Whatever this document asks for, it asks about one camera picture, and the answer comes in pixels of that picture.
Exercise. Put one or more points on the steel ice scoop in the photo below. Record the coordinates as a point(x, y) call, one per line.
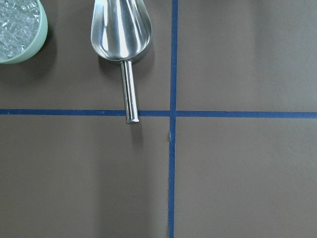
point(121, 33)

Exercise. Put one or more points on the green bowl of ice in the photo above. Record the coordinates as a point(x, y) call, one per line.
point(23, 29)

